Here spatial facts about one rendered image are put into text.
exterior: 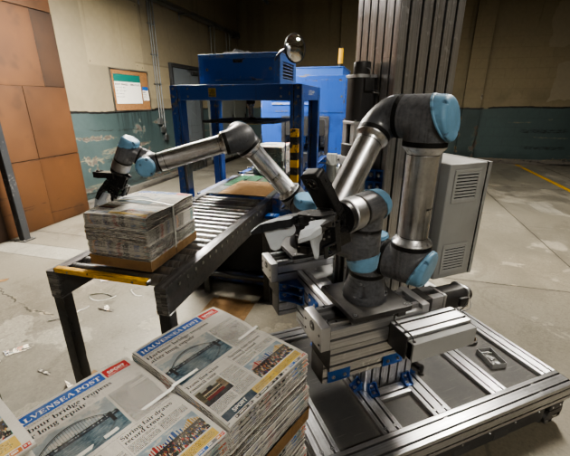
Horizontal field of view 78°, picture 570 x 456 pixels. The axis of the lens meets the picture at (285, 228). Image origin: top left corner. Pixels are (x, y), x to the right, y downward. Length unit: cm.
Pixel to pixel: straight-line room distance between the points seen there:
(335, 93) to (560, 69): 672
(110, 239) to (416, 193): 114
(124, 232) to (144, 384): 72
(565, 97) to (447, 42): 920
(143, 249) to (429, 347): 109
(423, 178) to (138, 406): 87
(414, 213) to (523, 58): 931
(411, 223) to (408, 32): 62
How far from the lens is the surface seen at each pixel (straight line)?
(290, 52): 237
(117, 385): 97
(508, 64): 1016
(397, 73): 127
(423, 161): 100
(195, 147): 144
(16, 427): 60
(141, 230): 145
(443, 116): 96
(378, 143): 101
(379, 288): 119
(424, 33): 134
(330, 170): 456
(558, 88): 1047
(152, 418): 87
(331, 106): 468
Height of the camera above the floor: 145
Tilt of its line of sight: 20 degrees down
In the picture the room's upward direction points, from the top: straight up
